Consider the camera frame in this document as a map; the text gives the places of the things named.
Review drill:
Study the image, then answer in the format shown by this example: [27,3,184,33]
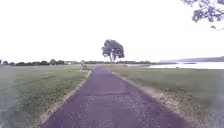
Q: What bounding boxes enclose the bench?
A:
[80,63,89,70]

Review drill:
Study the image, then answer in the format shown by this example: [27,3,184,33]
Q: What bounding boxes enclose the purple-grey asphalt path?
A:
[41,65,195,128]

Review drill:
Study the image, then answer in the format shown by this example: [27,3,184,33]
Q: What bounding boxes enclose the lone tree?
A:
[101,39,126,64]

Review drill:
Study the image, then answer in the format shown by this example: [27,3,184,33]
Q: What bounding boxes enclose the overhanging tree branches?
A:
[181,0,224,32]

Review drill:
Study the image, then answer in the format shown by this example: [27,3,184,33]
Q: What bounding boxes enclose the wide green grass field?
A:
[0,63,96,128]

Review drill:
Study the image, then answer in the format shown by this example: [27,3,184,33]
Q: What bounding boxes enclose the pale water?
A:
[128,61,224,71]

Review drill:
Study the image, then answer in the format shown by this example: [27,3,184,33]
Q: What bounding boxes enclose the distant hill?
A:
[158,55,224,64]

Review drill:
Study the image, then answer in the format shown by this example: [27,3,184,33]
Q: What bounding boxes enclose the distant row of trees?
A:
[0,58,158,67]

